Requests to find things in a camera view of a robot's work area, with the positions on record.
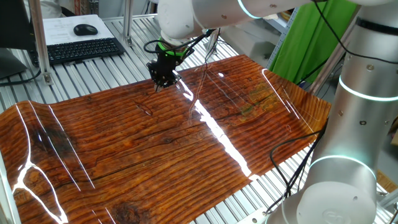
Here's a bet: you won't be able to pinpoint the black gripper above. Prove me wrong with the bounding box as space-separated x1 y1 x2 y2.
146 52 183 93

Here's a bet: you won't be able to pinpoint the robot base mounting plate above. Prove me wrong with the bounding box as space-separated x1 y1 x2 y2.
244 207 273 224

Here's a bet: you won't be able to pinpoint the glossy wood-pattern mat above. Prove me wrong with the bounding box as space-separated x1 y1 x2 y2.
0 54 332 224

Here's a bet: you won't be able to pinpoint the black computer keyboard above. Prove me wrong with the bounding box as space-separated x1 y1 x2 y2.
28 37 127 67

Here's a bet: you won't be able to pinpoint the black computer mouse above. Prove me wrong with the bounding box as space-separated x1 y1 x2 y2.
73 23 99 37

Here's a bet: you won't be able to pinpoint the white storage box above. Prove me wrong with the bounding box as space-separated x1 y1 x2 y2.
225 23 282 68

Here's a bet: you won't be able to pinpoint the white paper pad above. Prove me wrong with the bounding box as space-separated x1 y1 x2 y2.
42 14 116 46

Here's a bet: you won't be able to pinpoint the perforated metal shelf upright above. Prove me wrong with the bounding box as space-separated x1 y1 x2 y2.
266 9 300 70

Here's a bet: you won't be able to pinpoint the person in white shirt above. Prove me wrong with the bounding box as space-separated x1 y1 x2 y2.
23 0 63 19

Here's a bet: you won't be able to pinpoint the green cloth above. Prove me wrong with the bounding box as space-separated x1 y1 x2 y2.
269 1 358 85

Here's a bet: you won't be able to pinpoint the black computer monitor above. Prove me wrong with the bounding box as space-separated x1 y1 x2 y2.
0 0 37 80

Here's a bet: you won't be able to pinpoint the diagonal aluminium brace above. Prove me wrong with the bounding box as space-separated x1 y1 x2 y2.
307 9 361 96

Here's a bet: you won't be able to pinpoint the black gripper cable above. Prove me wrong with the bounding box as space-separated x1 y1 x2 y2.
142 28 221 63

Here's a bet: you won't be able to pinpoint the aluminium frame post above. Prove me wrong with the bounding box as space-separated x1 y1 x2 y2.
123 0 135 47
0 152 22 224
27 0 53 85
204 29 221 56

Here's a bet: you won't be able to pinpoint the black monitor cable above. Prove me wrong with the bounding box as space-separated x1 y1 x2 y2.
0 67 43 87

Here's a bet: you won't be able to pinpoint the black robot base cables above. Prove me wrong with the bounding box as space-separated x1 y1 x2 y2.
264 119 329 217

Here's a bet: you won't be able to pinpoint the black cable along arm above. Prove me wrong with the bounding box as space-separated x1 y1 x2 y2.
312 0 398 65

